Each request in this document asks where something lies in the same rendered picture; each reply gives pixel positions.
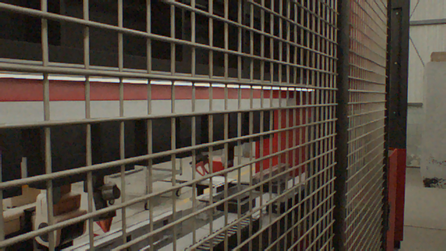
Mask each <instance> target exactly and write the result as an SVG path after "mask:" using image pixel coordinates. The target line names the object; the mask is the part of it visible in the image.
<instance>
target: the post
mask: <svg viewBox="0 0 446 251"><path fill-rule="evenodd" d="M337 13H339V15H338V14H337V28H338V29H339V30H337V37H336V43H337V44H338V46H337V45H336V58H338V60H337V71H336V73H338V75H336V89H338V90H336V103H338V105H336V106H335V118H338V119H337V120H335V133H337V135H335V141H334V147H335V148H337V149H336V150H334V162H337V164H335V165H334V176H333V178H334V177H336V178H335V179H333V192H334V191H335V193H334V194H333V206H335V207H334V208H333V212H332V220H334V219H335V221H334V222H333V223H332V234H334V236H333V237H332V248H334V250H333V251H344V236H345V203H346V142H347V110H348V48H349V16H350V0H337Z"/></svg>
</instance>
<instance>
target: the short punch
mask: <svg viewBox="0 0 446 251"><path fill-rule="evenodd" d="M233 160H234V146H232V147H228V165H230V164H232V163H233ZM221 162H222V166H224V149H221Z"/></svg>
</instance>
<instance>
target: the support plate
mask: <svg viewBox="0 0 446 251"><path fill-rule="evenodd" d="M200 177H202V175H200V174H198V173H196V178H200ZM191 180H192V173H188V174H183V175H181V176H177V177H176V181H181V182H187V181H191ZM218 183H220V182H219V181H213V185H215V184H218ZM197 184H202V185H209V181H208V180H203V182H201V181H199V182H197Z"/></svg>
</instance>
